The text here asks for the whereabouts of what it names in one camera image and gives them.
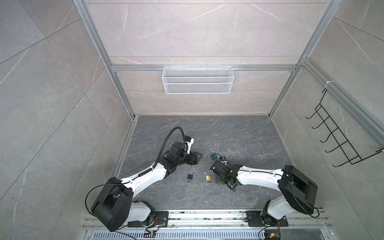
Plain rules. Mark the white slotted cable duct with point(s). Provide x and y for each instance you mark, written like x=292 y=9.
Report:
x=193 y=234

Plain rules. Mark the aluminium mounting rail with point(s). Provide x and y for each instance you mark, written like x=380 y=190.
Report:
x=235 y=218

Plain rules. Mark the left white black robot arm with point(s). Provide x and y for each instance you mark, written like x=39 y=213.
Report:
x=115 y=203

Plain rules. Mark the black wire hook rack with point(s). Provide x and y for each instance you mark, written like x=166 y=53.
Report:
x=338 y=136

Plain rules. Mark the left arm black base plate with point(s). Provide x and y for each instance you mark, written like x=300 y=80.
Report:
x=157 y=218

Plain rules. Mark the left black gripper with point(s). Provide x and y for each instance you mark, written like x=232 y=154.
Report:
x=194 y=158

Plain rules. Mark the brass padlock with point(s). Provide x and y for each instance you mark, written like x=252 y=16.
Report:
x=209 y=179

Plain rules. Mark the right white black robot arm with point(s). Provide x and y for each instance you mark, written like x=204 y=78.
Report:
x=298 y=192

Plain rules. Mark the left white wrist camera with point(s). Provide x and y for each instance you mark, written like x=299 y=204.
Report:
x=188 y=142

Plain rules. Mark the light blue padlock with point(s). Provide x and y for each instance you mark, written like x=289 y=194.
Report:
x=213 y=155

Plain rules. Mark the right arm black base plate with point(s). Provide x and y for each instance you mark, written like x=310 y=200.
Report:
x=254 y=219

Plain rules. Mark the white wire mesh basket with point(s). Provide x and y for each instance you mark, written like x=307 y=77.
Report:
x=197 y=80

